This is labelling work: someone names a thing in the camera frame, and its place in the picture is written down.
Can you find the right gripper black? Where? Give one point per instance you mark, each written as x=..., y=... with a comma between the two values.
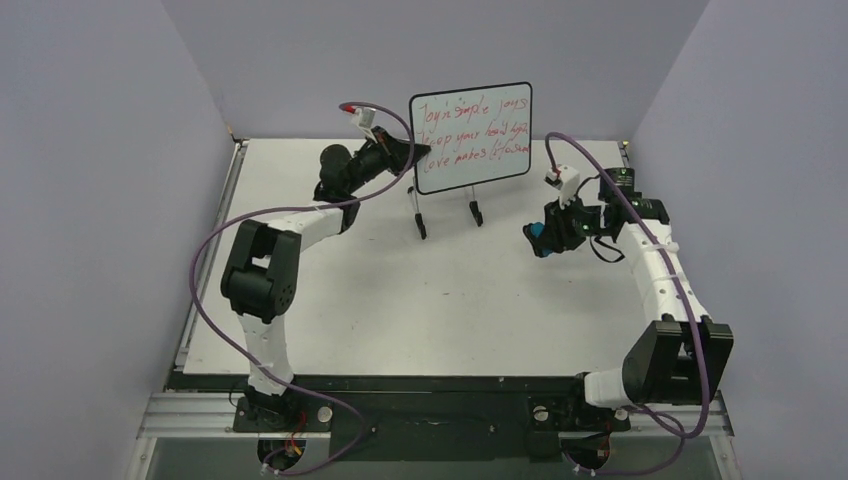
x=553, y=229

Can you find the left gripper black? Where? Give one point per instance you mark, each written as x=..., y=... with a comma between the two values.
x=387, y=146

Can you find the blue whiteboard eraser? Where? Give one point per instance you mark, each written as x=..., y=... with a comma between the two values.
x=542, y=241

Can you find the small whiteboard black frame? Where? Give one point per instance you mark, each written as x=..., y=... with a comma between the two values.
x=475, y=135

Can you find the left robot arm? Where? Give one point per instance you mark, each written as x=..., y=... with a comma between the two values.
x=261, y=273

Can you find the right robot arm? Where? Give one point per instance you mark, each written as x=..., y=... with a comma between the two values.
x=681, y=355

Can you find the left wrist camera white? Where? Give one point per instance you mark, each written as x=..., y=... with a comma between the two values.
x=361, y=117

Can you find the wire whiteboard stand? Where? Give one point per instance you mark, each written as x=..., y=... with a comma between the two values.
x=473, y=205

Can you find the aluminium right side rail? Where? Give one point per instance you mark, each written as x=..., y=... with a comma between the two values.
x=627, y=167

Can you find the aluminium left side rail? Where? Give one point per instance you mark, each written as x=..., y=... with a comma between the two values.
x=194, y=323

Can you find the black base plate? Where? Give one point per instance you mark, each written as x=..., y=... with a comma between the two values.
x=435, y=418

